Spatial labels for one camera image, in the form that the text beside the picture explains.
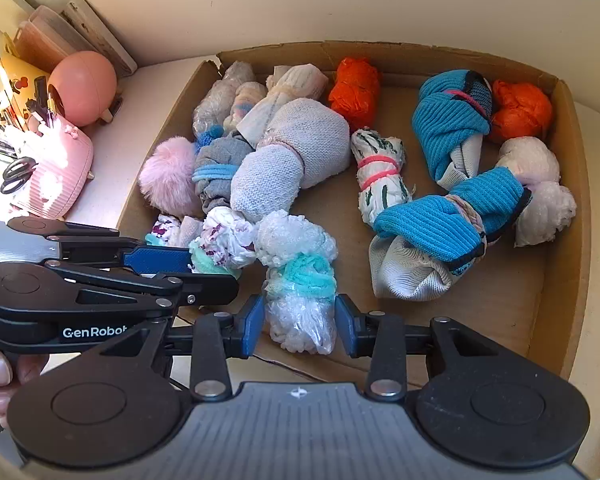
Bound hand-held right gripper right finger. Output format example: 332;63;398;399
334;293;523;403

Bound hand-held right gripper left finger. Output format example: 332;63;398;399
87;294;267;403

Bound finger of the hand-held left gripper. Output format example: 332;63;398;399
44;220;196;276
54;262;241;323

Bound beige floral fabric bundle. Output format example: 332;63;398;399
145;214;204;250

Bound floral bundle green tie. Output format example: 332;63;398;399
187;207;258;276

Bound bubble wrap bundle teal tie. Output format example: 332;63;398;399
254;209;340;356

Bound pink fluffy pompom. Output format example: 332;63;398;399
138;137;203;218

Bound grey sock bundle blue tie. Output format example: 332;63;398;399
192;132;256;216

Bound blue sock bundle braided tie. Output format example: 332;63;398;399
369;166;533;302

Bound green striped bundle pink tie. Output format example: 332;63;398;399
351;129;413;221

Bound lavender knit sock bundle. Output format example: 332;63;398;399
230;99;352;223

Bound clear plastic bundle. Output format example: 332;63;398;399
192;61;258;138

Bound pastel striped bundle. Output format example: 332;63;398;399
228;81;269;123

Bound shallow cardboard box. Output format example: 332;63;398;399
115;40;593;381

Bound white sock bundle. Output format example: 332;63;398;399
237;63;329;143

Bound blue sock bundle dark tie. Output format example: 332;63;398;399
412;70;494;193

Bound pale pink fluffy sock roll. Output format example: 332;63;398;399
495;136;578;248

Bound orange bundle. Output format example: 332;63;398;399
489;80;553;146
327;56;382;121

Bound pink ribbed case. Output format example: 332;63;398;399
7;112;95;219

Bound small blue knit pompom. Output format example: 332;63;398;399
196;127;226;153

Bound pink egg-shaped toy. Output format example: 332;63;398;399
47;51;124;127

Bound yellow brush holder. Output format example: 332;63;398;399
0;52;53;133

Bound worn wooden board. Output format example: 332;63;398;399
60;0;139;78

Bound pink translucent container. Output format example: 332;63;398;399
14;5;78;75

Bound black handled scissors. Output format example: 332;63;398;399
0;156;38;195

